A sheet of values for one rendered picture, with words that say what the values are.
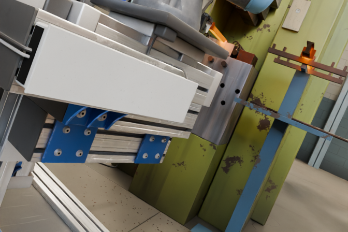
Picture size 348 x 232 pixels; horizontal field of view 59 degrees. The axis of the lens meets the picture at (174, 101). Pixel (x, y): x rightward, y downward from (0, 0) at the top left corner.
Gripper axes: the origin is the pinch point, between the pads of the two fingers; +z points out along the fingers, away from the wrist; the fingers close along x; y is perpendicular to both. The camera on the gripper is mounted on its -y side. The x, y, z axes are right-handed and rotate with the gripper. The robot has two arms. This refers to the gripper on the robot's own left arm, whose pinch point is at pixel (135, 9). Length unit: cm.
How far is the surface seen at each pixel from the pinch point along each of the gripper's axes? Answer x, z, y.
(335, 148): 6, 42, -656
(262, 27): 16, -30, -94
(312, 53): 77, -6, -22
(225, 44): 25, -4, -46
